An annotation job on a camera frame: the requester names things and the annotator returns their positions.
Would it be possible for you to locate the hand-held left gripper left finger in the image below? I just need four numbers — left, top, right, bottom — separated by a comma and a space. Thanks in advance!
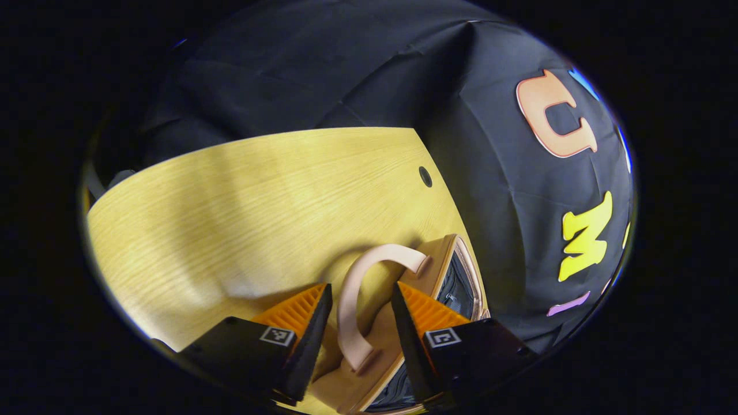
151, 282, 334, 407

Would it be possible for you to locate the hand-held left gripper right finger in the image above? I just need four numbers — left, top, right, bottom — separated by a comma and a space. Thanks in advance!
391, 281, 540, 411

